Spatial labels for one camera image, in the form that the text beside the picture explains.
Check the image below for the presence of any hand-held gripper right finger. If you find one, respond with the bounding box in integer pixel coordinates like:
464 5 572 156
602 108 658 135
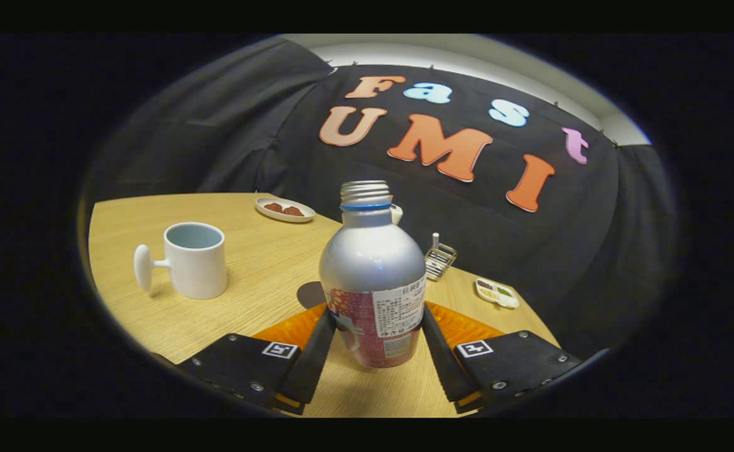
421 301 584 414

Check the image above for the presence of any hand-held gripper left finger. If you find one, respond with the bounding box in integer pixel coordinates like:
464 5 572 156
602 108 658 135
178 303 337 416

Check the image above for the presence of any dark brown round coaster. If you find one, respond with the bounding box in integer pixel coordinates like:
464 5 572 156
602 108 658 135
296 281 328 310

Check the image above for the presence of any silver juice bottle red label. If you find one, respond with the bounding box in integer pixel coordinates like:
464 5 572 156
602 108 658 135
318 181 428 369

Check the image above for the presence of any white cup with knob handle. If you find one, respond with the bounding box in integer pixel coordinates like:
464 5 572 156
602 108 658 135
133 222 229 300

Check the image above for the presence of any white divided sauce dish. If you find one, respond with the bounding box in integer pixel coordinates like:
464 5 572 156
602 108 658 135
475 277 521 309

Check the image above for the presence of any wooden table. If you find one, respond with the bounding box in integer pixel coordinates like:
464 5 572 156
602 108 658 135
88 192 561 418

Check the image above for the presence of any small white round plate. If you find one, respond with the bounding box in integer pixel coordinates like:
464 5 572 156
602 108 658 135
255 196 316 223

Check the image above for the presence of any metal wire basket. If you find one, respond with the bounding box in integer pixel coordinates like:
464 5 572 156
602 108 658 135
424 242 458 281

